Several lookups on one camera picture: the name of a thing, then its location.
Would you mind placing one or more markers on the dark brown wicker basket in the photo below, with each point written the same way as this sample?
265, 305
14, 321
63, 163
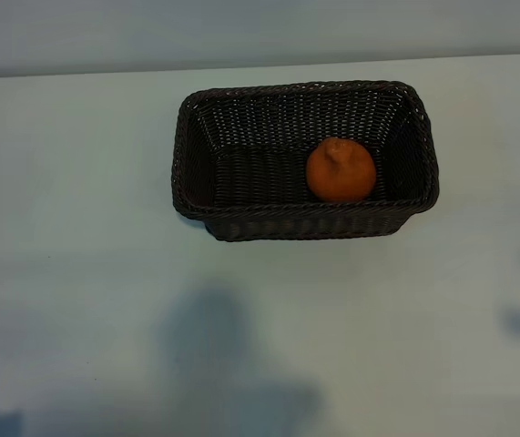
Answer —
259, 182

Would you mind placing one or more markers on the orange fruit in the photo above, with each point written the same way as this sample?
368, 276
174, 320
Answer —
341, 175

